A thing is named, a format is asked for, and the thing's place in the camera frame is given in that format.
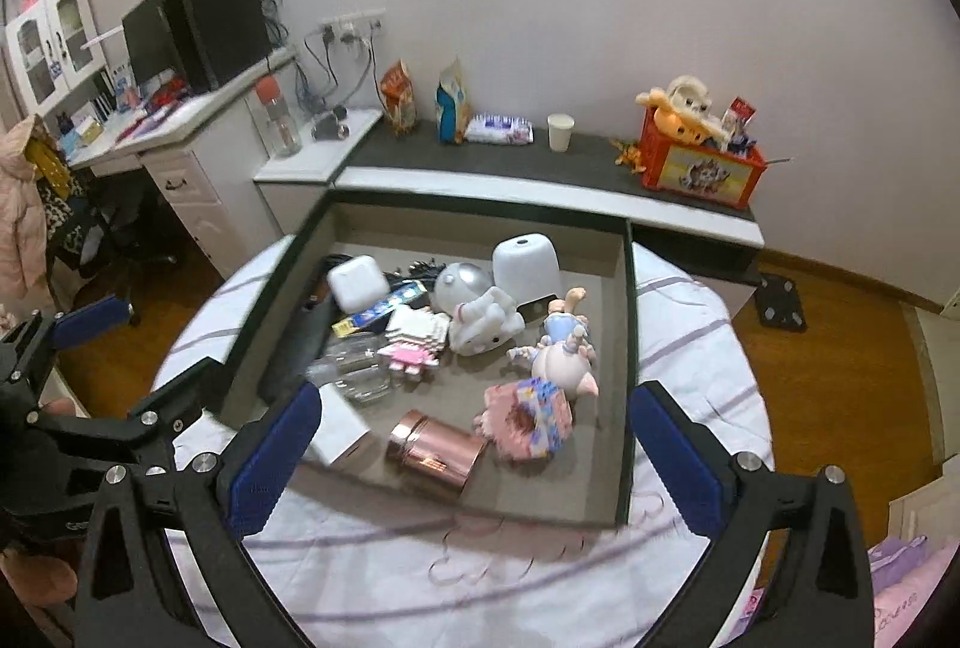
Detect white glass-door cabinet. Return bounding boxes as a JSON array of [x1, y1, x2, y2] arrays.
[[4, 0, 102, 120]]

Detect black office chair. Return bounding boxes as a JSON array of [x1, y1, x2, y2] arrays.
[[52, 175, 177, 326]]

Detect black power cables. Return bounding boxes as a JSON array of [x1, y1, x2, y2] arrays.
[[296, 29, 380, 109]]

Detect white wall power outlet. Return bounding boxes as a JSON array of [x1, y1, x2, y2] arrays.
[[319, 7, 387, 43]]

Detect pink jacket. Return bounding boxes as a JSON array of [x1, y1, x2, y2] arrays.
[[0, 115, 57, 300]]

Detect orange-capped clear bottle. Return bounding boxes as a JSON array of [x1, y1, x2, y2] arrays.
[[253, 76, 303, 158]]

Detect black floor scale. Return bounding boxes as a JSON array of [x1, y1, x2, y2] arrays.
[[756, 273, 809, 330]]

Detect orange snack bag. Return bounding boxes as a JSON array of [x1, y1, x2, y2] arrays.
[[379, 61, 421, 131]]

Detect blue dress doll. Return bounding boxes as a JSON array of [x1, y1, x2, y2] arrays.
[[536, 286, 593, 349]]

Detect red toy crate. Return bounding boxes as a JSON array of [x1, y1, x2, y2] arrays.
[[639, 108, 767, 210]]

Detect yellow plush toy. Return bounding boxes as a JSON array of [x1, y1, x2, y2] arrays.
[[649, 89, 732, 146]]

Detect black key bundle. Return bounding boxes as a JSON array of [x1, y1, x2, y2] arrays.
[[386, 258, 451, 289]]

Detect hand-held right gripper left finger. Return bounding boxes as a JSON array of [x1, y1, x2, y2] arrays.
[[71, 382, 323, 648]]

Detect white earbuds case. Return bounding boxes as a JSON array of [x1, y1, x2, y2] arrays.
[[328, 254, 383, 311]]

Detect black computer tower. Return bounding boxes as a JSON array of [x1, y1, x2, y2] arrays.
[[165, 0, 272, 94]]

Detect white charger adapter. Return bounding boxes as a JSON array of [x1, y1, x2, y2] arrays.
[[304, 385, 380, 473]]

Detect white side table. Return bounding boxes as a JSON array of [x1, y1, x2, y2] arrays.
[[253, 108, 385, 248]]

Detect pink pig figurine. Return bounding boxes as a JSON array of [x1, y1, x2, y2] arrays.
[[510, 329, 601, 401]]

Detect dark-topped low cabinet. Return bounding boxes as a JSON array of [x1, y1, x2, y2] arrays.
[[334, 119, 766, 319]]

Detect pink white block figure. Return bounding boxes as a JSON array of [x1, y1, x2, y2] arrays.
[[375, 304, 451, 379]]

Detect small black gadget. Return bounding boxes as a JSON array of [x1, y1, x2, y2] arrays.
[[311, 108, 352, 140]]

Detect pink box with black rim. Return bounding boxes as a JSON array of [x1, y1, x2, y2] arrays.
[[221, 187, 638, 529]]

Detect red cloth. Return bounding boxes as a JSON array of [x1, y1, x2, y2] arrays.
[[112, 78, 188, 128]]

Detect pink purple block figure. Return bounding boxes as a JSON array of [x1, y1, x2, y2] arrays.
[[472, 376, 575, 463]]

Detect black remote control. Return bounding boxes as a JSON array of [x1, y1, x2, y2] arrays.
[[259, 299, 338, 403]]

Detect blue white bag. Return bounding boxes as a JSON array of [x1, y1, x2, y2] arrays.
[[435, 57, 473, 143]]

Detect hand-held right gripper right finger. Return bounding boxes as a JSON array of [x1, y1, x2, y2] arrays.
[[628, 382, 877, 648]]

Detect rose gold metal canister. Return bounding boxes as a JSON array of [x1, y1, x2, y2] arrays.
[[385, 409, 490, 497]]

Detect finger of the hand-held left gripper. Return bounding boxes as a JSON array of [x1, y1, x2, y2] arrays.
[[30, 355, 226, 465], [0, 294, 136, 386]]

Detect blue gold lighter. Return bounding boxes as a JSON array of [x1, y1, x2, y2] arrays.
[[330, 284, 428, 338]]

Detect black computer monitor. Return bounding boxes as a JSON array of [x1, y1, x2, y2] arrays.
[[121, 0, 188, 86]]

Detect white plush toy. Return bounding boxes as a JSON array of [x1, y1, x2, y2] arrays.
[[667, 76, 712, 113]]

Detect pink printed blanket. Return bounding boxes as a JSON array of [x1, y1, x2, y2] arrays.
[[750, 535, 960, 648]]

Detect small orange toy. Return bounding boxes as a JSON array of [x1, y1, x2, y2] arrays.
[[611, 138, 647, 173]]

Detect person's left hand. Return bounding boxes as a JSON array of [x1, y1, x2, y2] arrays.
[[0, 539, 80, 619]]

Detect white round-headed figurine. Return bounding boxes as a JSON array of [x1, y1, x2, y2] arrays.
[[435, 262, 526, 356]]

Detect purple wet wipes packet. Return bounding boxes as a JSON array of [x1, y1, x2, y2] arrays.
[[465, 112, 535, 146]]

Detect yellow dotted cloth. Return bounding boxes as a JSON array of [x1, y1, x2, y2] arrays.
[[22, 127, 72, 199]]

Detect white desk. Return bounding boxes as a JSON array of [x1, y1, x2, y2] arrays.
[[71, 44, 297, 278]]

